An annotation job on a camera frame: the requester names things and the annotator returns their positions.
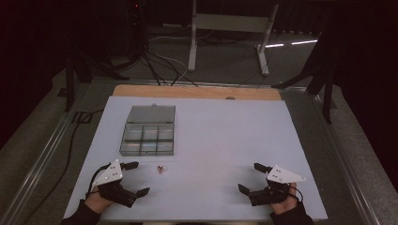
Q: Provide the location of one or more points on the dark equipment with red light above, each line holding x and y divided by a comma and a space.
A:
136, 18

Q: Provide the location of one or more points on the metal floor rail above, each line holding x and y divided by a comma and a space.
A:
40, 159
347, 168

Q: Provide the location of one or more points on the glowing light strip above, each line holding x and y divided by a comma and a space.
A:
304, 42
274, 45

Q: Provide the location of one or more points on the pale blue table mat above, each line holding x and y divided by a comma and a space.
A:
219, 140

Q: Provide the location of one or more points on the wooden table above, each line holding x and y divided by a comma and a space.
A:
194, 92

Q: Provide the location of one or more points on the person's right hand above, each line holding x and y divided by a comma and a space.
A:
285, 204

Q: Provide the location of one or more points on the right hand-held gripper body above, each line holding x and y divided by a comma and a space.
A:
281, 176

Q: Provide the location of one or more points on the clear plastic compartment box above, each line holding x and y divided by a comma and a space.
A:
148, 132

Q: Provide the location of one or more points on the person's left hand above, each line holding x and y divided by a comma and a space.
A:
96, 202

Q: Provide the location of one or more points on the black tripod stand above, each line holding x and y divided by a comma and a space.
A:
70, 84
327, 93

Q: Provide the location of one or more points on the white metal stand frame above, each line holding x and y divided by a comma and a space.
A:
230, 23

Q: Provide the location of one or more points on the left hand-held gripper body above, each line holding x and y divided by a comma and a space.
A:
109, 175

